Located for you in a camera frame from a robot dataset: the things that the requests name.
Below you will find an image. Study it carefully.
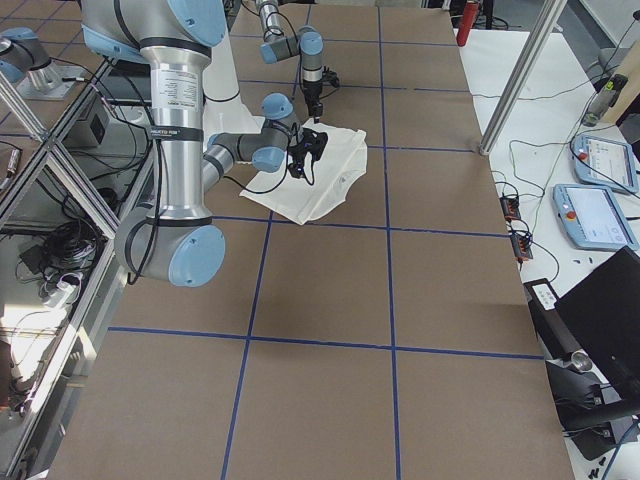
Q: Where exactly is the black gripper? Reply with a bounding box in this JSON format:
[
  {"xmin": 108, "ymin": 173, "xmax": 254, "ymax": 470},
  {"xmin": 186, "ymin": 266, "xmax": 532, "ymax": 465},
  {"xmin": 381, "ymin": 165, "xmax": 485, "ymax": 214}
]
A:
[
  {"xmin": 287, "ymin": 151, "xmax": 308, "ymax": 180},
  {"xmin": 302, "ymin": 80, "xmax": 324, "ymax": 123}
]

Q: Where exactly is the cream long-sleeve cat shirt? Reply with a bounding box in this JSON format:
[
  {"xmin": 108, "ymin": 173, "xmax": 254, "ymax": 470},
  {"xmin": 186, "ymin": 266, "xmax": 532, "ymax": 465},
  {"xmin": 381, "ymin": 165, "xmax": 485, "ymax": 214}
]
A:
[{"xmin": 240, "ymin": 120, "xmax": 367, "ymax": 225}]

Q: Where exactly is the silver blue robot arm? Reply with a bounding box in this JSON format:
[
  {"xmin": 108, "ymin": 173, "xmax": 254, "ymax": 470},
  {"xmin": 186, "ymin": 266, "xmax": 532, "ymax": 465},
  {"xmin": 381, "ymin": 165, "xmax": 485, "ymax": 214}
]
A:
[
  {"xmin": 81, "ymin": 1, "xmax": 312, "ymax": 287},
  {"xmin": 255, "ymin": 0, "xmax": 340, "ymax": 123}
]

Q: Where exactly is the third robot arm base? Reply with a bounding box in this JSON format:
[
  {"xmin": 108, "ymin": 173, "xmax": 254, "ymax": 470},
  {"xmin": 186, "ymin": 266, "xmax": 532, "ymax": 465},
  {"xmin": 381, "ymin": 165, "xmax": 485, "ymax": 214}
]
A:
[{"xmin": 1, "ymin": 27, "xmax": 83, "ymax": 101}]

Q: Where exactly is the red cylinder tube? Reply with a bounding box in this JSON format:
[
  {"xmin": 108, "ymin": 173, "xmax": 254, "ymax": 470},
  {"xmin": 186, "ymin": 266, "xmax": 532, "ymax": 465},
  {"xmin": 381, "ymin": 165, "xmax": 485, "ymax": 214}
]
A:
[{"xmin": 456, "ymin": 0, "xmax": 479, "ymax": 47}]

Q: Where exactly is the orange electronic module far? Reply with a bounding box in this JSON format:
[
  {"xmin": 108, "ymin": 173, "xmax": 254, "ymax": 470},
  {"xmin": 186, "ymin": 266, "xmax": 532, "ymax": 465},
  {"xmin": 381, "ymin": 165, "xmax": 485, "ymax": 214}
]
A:
[{"xmin": 499, "ymin": 196, "xmax": 522, "ymax": 222}]

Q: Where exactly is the orange electronic module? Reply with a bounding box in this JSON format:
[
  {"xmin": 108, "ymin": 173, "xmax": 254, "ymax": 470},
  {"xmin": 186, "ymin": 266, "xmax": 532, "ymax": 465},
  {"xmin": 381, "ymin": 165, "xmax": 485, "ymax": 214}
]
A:
[
  {"xmin": 499, "ymin": 196, "xmax": 522, "ymax": 222},
  {"xmin": 509, "ymin": 231, "xmax": 533, "ymax": 263}
]

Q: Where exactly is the orange electronic module near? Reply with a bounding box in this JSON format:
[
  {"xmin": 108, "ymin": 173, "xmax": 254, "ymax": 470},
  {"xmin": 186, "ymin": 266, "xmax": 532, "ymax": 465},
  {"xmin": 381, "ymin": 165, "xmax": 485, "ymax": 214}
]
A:
[{"xmin": 509, "ymin": 231, "xmax": 533, "ymax": 263}]

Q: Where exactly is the near blue teach pendant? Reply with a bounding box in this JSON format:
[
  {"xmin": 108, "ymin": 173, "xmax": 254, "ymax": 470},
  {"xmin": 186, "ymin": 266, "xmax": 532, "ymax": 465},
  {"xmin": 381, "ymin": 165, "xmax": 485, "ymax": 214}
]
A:
[{"xmin": 552, "ymin": 184, "xmax": 639, "ymax": 251}]

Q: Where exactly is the blue teach pendant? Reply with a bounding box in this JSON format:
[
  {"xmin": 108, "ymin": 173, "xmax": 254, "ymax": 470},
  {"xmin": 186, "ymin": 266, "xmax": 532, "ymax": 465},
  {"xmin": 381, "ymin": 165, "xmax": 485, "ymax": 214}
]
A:
[
  {"xmin": 552, "ymin": 184, "xmax": 639, "ymax": 251},
  {"xmin": 570, "ymin": 134, "xmax": 639, "ymax": 194}
]

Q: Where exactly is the far blue teach pendant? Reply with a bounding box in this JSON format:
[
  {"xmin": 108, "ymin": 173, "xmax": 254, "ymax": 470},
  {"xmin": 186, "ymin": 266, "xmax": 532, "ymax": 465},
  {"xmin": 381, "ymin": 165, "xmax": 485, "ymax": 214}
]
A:
[{"xmin": 570, "ymin": 134, "xmax": 639, "ymax": 194}]

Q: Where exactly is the black laptop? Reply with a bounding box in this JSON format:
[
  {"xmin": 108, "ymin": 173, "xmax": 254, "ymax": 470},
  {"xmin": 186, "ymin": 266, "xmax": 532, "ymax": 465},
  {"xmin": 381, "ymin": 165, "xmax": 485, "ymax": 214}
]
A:
[{"xmin": 555, "ymin": 246, "xmax": 639, "ymax": 399}]

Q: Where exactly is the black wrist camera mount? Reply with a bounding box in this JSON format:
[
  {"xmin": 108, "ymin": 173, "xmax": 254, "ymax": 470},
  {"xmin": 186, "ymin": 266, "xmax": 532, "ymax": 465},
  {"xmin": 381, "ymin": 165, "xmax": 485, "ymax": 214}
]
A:
[{"xmin": 298, "ymin": 127, "xmax": 328, "ymax": 162}]

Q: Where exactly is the aluminium frame rack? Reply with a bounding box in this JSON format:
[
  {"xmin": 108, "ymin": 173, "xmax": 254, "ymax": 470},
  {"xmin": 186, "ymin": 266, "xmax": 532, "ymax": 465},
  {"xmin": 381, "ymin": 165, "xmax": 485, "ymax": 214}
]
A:
[{"xmin": 1, "ymin": 61, "xmax": 151, "ymax": 479}]

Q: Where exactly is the aluminium frame post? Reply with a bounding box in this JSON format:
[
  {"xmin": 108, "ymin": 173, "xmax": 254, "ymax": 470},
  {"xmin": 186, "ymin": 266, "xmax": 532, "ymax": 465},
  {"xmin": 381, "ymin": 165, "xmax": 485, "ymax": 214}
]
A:
[{"xmin": 479, "ymin": 0, "xmax": 567, "ymax": 156}]

